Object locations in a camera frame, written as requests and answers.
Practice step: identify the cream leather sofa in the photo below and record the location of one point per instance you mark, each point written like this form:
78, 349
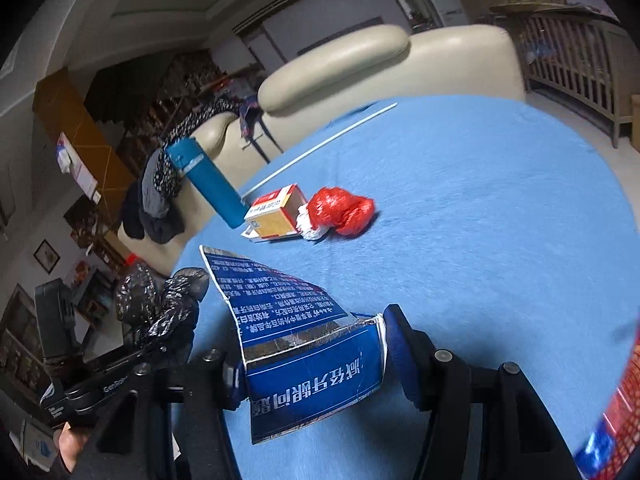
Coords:
450, 65

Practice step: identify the pile of dark clothes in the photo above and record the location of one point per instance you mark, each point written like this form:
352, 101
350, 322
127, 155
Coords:
155, 210

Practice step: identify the blue water bottle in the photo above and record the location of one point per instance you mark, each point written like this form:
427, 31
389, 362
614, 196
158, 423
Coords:
210, 185

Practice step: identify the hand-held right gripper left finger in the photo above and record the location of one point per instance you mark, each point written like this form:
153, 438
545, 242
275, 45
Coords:
231, 385

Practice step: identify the red plastic basket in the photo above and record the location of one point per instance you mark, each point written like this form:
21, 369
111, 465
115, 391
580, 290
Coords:
620, 425

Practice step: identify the thin white rod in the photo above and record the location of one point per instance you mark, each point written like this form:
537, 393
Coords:
320, 147

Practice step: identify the blue cardboard box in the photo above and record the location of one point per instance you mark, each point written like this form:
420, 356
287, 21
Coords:
310, 375

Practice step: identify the person's left hand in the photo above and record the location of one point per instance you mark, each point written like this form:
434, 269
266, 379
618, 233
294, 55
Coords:
71, 445

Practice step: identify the white standing air conditioner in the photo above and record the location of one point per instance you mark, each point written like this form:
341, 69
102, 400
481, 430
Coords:
440, 0

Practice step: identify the black plastic bag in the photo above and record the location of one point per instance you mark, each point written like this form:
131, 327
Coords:
165, 310

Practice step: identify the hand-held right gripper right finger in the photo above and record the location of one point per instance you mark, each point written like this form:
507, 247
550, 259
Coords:
400, 355

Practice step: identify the small red yellow box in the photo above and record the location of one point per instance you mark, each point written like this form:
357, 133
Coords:
275, 220

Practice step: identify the crumpled white paper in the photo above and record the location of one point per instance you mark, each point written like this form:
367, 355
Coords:
310, 227

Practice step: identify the wooden baby crib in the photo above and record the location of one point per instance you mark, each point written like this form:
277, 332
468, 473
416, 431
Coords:
575, 70

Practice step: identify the framed wall picture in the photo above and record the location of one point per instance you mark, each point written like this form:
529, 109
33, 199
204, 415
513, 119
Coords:
46, 257

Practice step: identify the red plastic bag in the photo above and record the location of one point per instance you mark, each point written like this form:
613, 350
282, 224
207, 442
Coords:
340, 210

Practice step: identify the dark wooden shelf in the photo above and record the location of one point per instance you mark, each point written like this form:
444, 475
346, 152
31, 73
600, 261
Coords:
165, 105

